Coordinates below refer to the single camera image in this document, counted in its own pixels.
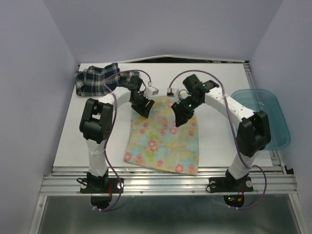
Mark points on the aluminium frame rails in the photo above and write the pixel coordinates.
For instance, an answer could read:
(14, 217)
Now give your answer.
(161, 202)

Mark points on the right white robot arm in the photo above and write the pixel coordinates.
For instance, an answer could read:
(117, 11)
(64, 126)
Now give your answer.
(250, 129)

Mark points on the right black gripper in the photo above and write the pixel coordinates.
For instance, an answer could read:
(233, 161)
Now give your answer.
(181, 116)

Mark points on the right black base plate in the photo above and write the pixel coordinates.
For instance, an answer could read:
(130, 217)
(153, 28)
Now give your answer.
(229, 185)

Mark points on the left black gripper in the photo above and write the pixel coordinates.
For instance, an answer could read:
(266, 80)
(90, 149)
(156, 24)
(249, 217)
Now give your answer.
(143, 110)

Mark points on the navy plaid skirt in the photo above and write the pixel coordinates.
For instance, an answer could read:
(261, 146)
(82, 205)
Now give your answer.
(95, 81)

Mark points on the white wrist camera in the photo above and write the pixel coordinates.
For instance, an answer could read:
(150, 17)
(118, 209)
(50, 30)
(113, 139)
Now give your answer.
(176, 93)
(150, 91)

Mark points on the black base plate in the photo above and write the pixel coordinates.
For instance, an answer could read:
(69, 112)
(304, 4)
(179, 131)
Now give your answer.
(113, 186)
(229, 185)

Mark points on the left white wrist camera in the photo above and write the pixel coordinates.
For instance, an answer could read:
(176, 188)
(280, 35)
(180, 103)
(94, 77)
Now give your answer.
(150, 91)

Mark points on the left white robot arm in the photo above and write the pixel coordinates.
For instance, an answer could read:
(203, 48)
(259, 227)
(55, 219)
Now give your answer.
(97, 122)

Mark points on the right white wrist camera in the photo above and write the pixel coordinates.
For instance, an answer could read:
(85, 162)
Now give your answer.
(176, 93)

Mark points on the pastel tie-dye skirt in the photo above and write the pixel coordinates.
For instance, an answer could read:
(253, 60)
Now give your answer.
(156, 143)

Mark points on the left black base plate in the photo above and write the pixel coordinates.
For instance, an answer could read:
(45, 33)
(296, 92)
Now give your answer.
(113, 186)

